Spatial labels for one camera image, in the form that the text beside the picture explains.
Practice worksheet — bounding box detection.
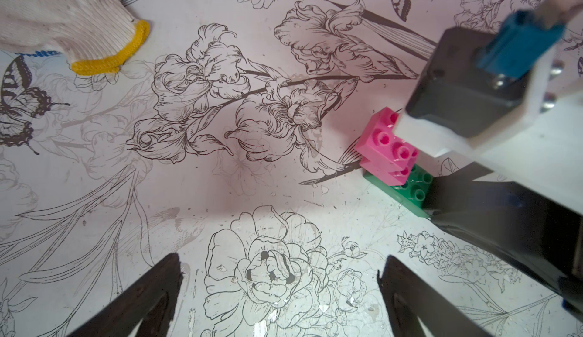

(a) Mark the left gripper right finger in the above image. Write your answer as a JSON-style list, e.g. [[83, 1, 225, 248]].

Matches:
[[377, 256, 490, 336]]

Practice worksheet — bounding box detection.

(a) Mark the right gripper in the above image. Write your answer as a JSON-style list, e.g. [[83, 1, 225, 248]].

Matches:
[[423, 104, 582, 309]]

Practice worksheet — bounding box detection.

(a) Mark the pink lego brick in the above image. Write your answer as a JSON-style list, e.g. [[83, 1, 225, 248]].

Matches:
[[360, 159, 412, 186], [355, 108, 419, 172]]

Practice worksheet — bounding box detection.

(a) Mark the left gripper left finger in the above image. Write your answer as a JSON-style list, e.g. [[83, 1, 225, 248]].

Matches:
[[71, 253, 183, 337]]

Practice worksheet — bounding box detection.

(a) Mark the white work glove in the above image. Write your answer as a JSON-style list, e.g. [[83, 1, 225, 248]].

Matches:
[[1, 0, 150, 76]]

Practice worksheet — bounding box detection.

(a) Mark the green lego brick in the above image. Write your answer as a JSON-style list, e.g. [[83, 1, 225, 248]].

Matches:
[[364, 165, 434, 219]]

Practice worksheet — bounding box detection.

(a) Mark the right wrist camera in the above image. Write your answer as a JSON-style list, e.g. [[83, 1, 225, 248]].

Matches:
[[393, 0, 582, 157]]

